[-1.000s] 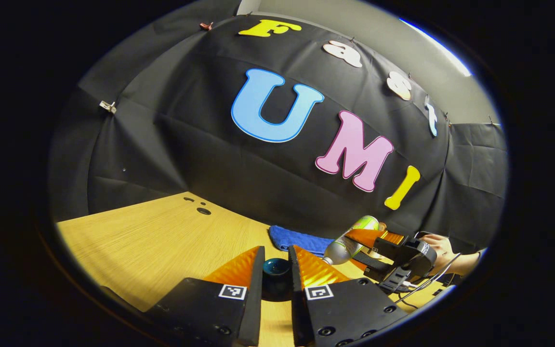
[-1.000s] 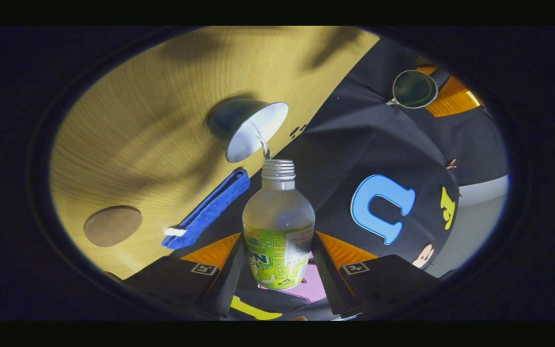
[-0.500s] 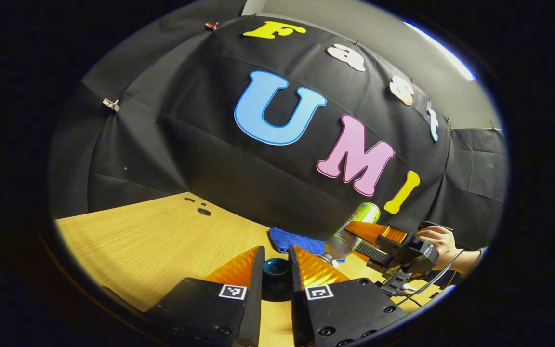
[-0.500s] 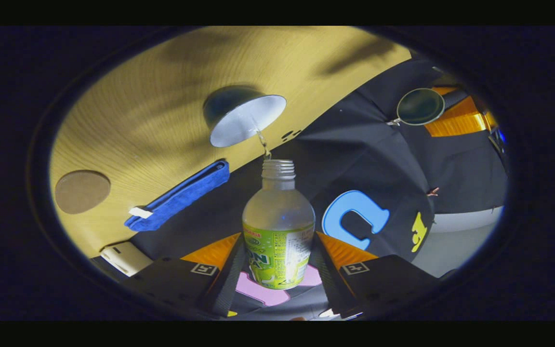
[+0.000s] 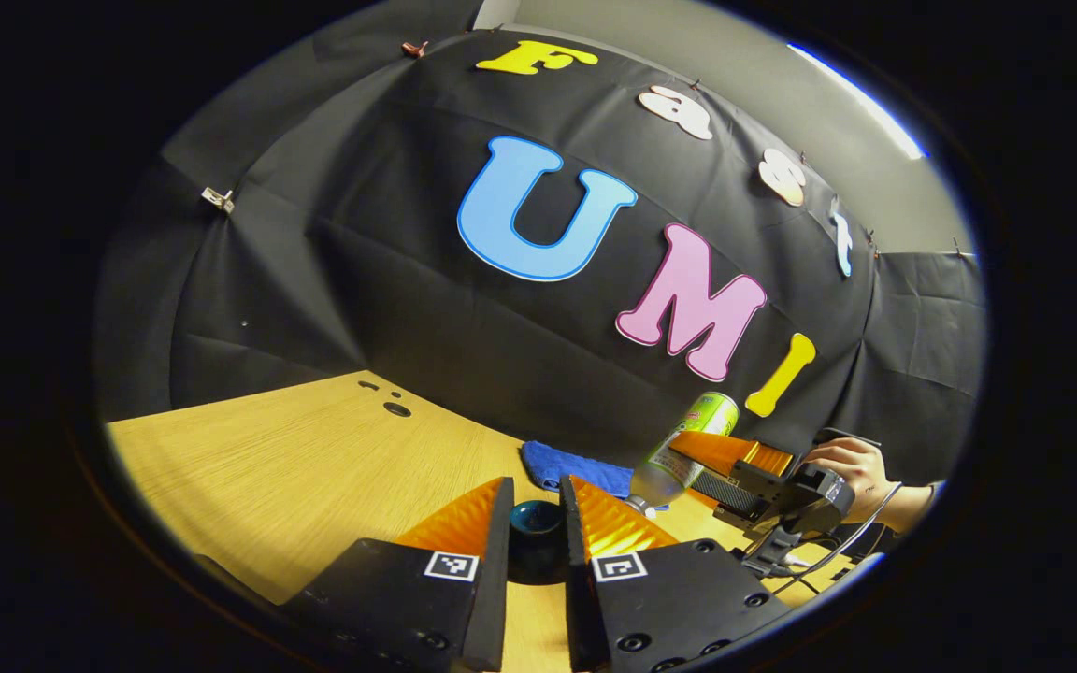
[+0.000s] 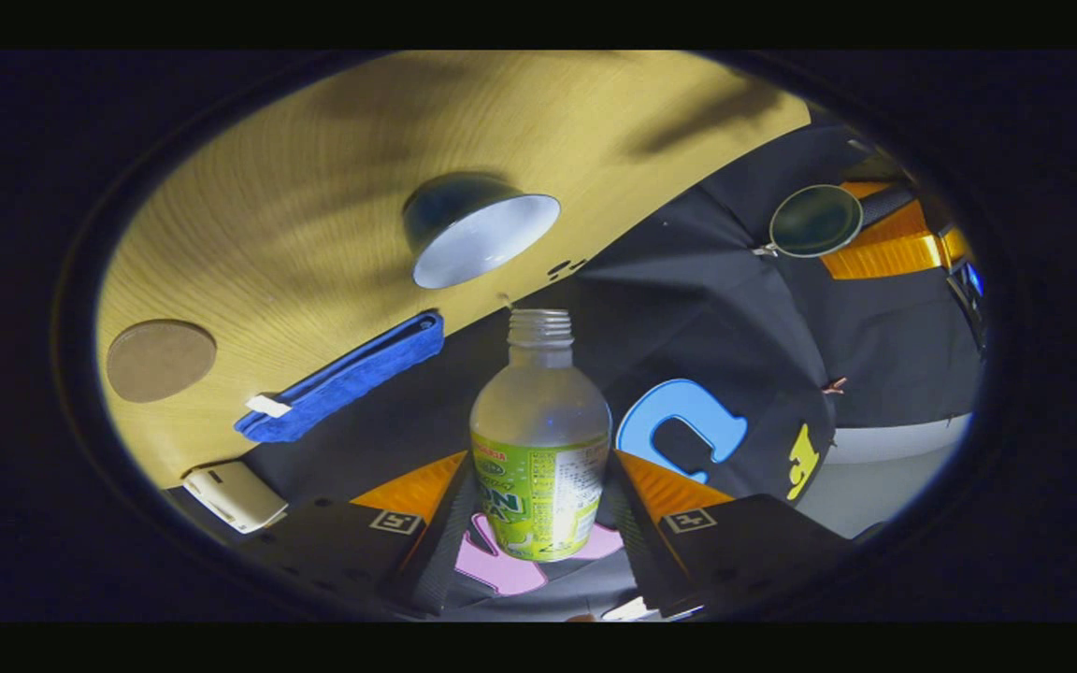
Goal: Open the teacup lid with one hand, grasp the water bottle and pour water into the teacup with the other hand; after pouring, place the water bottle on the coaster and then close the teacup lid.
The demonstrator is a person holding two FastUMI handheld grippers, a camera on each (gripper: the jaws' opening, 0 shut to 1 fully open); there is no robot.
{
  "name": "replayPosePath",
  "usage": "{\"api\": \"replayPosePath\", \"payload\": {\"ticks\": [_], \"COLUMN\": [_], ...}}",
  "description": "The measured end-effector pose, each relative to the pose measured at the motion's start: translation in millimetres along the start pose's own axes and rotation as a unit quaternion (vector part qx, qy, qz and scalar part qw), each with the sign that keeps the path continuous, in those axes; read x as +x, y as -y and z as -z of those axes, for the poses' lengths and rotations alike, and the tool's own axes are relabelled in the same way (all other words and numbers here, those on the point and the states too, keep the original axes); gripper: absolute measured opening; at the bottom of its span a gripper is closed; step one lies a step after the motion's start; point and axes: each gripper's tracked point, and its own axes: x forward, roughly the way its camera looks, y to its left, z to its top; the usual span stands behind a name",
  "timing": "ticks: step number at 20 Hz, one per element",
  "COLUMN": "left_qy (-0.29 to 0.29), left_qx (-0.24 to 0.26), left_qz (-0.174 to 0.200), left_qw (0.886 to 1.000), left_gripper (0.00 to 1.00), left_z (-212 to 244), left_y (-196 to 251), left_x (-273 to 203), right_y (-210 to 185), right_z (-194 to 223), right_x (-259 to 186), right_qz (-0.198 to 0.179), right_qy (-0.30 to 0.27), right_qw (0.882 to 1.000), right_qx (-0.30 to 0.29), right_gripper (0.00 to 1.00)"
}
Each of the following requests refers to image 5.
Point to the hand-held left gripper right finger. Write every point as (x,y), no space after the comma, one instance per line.
(578,589)

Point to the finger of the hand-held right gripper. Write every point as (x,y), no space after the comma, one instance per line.
(735,453)
(725,494)

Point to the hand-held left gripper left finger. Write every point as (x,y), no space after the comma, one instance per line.
(494,579)

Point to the silver green-label water bottle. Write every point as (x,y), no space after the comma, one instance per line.
(658,481)

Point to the folded blue towel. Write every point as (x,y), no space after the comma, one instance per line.
(576,467)

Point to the black backdrop cloth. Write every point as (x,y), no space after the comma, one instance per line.
(361,280)

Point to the silver metal clip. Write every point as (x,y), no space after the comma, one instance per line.
(218,199)

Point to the copper metal clip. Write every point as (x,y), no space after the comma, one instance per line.
(414,49)

